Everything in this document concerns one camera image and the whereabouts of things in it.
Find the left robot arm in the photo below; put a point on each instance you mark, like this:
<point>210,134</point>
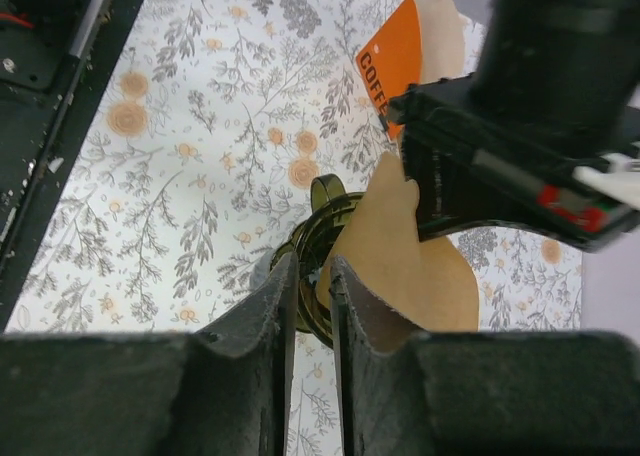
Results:
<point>569,67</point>

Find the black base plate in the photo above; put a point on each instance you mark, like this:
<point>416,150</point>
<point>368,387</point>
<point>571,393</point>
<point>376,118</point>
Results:
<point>57,57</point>

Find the dark green coffee dripper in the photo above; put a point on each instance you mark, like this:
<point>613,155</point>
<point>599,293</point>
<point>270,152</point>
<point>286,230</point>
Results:
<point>312,241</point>

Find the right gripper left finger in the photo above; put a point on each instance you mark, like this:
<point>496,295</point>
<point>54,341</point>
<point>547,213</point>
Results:
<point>224,390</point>

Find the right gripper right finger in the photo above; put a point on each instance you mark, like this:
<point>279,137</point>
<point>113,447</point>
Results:
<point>407,391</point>

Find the brown paper coffee filter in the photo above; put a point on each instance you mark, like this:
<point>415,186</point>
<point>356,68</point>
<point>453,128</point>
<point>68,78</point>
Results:
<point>429,283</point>

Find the orange coffee filter pack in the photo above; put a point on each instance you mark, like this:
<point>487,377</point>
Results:
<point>421,42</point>

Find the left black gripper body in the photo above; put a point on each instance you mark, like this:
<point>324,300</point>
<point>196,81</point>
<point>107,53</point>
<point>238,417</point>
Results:
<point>477,169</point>

